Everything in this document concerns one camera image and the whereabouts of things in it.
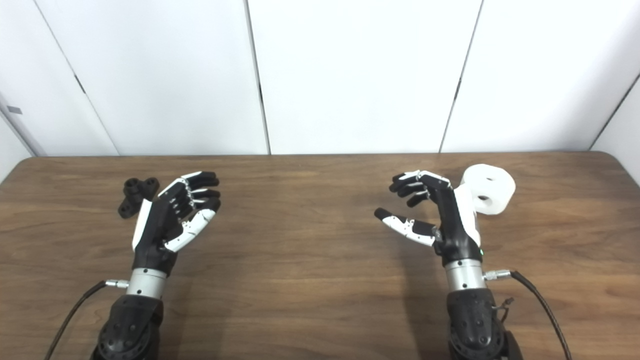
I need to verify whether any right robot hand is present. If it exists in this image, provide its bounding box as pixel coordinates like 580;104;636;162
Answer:
374;170;485;266

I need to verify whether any black flanged holder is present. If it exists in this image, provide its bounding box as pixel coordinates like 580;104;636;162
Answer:
118;177;161;219

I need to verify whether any round white plastic piece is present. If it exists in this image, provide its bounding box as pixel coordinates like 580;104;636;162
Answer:
459;164;516;216

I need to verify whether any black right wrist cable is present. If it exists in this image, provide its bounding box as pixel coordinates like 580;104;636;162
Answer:
482;270;573;360

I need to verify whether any thin black wire loop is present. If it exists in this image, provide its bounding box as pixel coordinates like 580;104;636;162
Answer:
492;297;516;322

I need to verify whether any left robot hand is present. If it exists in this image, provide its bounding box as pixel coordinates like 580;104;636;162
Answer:
131;171;221;277

